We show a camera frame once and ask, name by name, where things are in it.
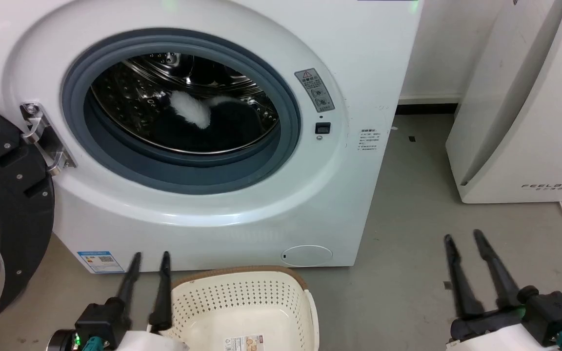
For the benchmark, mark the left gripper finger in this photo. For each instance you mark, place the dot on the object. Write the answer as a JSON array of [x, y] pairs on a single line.
[[163, 292], [129, 285]]

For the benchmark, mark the metal door hinge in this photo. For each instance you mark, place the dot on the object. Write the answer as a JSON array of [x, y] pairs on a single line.
[[42, 136]]

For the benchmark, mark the black door latch socket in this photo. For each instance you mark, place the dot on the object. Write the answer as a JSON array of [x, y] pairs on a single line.
[[323, 128]]

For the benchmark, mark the black and white laundry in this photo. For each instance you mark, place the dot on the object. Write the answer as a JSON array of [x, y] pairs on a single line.
[[234, 124]]

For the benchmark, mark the paper label sticker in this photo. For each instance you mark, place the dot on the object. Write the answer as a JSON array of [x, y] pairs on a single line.
[[244, 342]]

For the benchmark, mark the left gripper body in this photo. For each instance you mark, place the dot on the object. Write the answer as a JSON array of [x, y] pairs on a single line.
[[103, 324]]

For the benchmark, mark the white Feelbird appliance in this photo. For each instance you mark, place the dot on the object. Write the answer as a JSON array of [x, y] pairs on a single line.
[[520, 122]]

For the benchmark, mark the grey warning sticker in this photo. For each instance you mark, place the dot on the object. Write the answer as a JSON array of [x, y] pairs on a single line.
[[315, 90]]

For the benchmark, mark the oval filter cover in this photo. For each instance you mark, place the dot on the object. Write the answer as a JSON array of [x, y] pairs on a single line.
[[307, 255]]

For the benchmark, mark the white front-load washing machine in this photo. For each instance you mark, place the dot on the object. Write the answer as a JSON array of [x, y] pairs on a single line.
[[261, 204]]

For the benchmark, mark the dark washing machine door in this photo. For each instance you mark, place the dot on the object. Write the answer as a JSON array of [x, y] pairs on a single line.
[[15, 214]]

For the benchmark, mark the blue energy label sticker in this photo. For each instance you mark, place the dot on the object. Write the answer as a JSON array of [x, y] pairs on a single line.
[[99, 262]]

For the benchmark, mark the cream perforated laundry basket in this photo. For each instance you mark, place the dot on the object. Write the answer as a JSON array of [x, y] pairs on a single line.
[[242, 302]]

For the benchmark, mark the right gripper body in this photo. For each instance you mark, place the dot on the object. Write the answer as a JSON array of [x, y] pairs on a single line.
[[549, 317]]

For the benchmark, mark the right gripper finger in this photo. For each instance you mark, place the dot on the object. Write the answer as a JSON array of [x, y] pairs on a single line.
[[498, 270], [461, 280]]

